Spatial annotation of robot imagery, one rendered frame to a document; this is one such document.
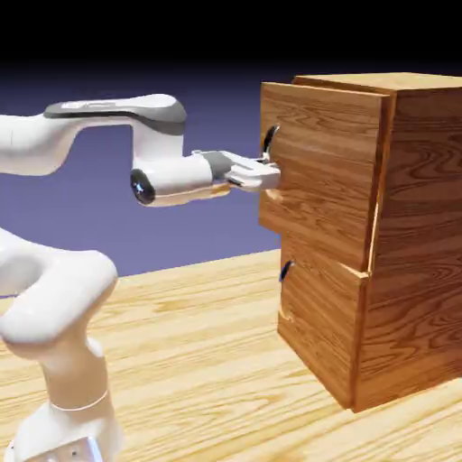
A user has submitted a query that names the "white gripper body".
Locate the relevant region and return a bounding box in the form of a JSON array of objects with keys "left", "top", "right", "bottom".
[{"left": 223, "top": 150, "right": 282, "bottom": 193}]

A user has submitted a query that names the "curved dark metal handle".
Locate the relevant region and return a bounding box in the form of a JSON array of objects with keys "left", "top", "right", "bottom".
[{"left": 260, "top": 125, "right": 282, "bottom": 167}]

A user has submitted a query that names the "large wooden cabinet door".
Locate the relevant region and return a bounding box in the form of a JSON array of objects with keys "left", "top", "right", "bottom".
[{"left": 258, "top": 81, "right": 391, "bottom": 273}]

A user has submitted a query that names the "small wooden cabinet door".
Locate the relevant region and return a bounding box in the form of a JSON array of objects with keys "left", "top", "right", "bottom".
[{"left": 276, "top": 230, "right": 370, "bottom": 411}]

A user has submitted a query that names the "light wooden cabinet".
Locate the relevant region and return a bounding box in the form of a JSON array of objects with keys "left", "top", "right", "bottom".
[{"left": 277, "top": 72, "right": 462, "bottom": 414}]

